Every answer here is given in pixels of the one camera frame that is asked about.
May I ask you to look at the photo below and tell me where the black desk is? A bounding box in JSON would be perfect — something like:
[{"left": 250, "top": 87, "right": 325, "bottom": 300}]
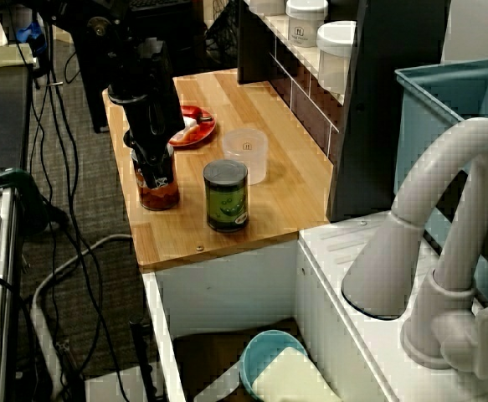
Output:
[{"left": 0, "top": 62, "right": 33, "bottom": 185}]

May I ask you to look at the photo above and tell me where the large white-lidded plastic jar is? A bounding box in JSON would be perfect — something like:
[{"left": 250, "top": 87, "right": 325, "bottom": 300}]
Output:
[{"left": 315, "top": 19, "right": 358, "bottom": 95}]

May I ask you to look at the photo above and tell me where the grey hose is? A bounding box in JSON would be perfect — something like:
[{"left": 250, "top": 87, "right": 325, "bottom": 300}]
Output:
[{"left": 29, "top": 233, "right": 134, "bottom": 402}]

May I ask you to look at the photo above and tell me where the red plate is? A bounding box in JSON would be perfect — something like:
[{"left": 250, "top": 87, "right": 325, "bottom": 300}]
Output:
[{"left": 167, "top": 105, "right": 218, "bottom": 148}]

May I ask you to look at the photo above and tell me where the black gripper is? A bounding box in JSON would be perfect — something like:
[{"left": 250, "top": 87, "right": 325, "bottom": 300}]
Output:
[{"left": 109, "top": 81, "right": 186, "bottom": 190}]

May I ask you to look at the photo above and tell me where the white and orange sushi toy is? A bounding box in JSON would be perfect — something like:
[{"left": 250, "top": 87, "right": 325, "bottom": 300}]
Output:
[{"left": 172, "top": 116, "right": 201, "bottom": 143}]

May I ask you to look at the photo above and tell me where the green bar clamp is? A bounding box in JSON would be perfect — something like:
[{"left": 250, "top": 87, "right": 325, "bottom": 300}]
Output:
[{"left": 0, "top": 167, "right": 69, "bottom": 235}]

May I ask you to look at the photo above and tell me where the light blue bowl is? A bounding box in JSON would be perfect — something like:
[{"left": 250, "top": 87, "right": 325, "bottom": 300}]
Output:
[{"left": 239, "top": 329, "right": 310, "bottom": 401}]

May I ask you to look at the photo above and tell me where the black cable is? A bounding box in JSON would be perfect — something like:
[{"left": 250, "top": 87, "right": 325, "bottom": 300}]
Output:
[
  {"left": 38, "top": 0, "right": 131, "bottom": 402},
  {"left": 0, "top": 271, "right": 38, "bottom": 402}
]

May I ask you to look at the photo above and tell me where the beans can orange label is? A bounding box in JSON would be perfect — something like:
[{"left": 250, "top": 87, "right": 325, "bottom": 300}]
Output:
[{"left": 130, "top": 131, "right": 181, "bottom": 211}]

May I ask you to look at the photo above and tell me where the grey toy faucet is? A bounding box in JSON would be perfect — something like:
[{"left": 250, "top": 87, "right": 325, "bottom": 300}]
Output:
[{"left": 340, "top": 116, "right": 488, "bottom": 380}]

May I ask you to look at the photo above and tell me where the translucent plastic cup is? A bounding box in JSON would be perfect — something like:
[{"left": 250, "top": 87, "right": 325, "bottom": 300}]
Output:
[{"left": 221, "top": 128, "right": 269, "bottom": 185}]

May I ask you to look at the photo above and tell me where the peas can green label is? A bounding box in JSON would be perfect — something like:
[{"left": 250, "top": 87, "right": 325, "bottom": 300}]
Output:
[{"left": 203, "top": 159, "right": 251, "bottom": 234}]

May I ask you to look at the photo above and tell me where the teal plastic bin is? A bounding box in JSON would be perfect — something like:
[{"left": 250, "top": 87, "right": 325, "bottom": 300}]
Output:
[{"left": 393, "top": 57, "right": 488, "bottom": 326}]

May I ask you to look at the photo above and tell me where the cream plastic jug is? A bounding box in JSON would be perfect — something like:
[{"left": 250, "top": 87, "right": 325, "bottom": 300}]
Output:
[{"left": 249, "top": 345, "right": 343, "bottom": 402}]

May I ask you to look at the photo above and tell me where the black tiled backsplash shelf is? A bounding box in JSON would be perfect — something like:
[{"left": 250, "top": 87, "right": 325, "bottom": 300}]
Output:
[{"left": 237, "top": 0, "right": 452, "bottom": 223}]

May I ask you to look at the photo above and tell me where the small white-lidded plastic jar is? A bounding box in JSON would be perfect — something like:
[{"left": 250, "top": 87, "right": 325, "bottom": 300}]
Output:
[{"left": 285, "top": 0, "right": 329, "bottom": 48}]

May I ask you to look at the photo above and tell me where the white sink unit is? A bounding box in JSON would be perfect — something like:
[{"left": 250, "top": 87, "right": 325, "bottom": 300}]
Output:
[{"left": 141, "top": 209, "right": 488, "bottom": 402}]

